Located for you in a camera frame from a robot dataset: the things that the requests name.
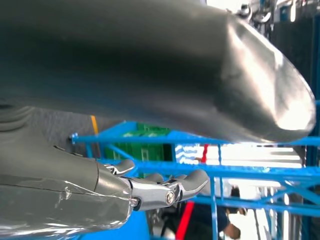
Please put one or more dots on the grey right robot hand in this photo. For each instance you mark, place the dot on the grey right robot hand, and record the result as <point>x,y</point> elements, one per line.
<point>149,59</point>

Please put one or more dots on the blue metal shelf rack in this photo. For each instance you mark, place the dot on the blue metal shelf rack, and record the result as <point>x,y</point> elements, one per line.
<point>244,172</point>

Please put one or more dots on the green plastic crate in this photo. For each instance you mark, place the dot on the green plastic crate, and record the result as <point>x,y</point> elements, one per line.
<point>149,152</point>

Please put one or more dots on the seated person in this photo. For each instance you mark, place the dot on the seated person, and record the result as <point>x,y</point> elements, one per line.
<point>204,218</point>

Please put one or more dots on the standing person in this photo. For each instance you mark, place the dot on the standing person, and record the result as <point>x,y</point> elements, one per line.
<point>236,198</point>

